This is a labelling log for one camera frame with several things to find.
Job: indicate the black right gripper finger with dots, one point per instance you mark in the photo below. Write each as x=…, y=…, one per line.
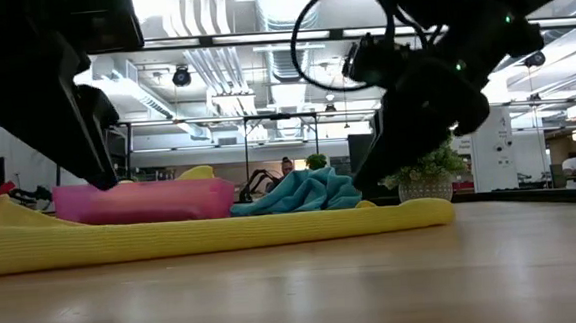
x=388, y=160

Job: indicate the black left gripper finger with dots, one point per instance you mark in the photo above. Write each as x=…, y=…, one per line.
x=98, y=168

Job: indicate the blue microfiber towel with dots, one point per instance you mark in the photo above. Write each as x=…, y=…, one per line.
x=310, y=192

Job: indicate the yellow microfiber towel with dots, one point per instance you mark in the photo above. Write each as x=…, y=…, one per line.
x=198, y=173
x=222, y=233

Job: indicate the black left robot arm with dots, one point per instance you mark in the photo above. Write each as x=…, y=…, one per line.
x=9, y=23

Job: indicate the black background robot arm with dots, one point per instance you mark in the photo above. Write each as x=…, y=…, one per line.
x=32, y=193
x=256, y=178

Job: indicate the dark metal rack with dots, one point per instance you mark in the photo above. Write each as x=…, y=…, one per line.
x=119, y=152

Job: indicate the black desk monitor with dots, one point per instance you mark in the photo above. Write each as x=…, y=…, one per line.
x=360, y=152

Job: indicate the green artificial plant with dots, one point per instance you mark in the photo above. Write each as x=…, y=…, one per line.
x=438, y=165

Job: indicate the pink plastic bin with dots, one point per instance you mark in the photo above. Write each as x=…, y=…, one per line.
x=145, y=202

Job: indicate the small potted plant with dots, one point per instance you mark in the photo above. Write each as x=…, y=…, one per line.
x=316, y=161

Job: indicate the white pillar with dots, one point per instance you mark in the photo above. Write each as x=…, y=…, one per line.
x=498, y=158

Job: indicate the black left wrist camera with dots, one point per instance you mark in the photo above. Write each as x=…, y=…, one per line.
x=104, y=105

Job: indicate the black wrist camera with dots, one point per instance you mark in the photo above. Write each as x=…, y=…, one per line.
x=104, y=105
x=372, y=61

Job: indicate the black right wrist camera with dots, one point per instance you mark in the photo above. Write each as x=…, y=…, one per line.
x=372, y=61

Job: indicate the black ceiling camera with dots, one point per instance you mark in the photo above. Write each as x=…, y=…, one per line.
x=535, y=59
x=181, y=77

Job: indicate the black metal frame stand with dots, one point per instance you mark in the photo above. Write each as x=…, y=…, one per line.
x=280, y=116

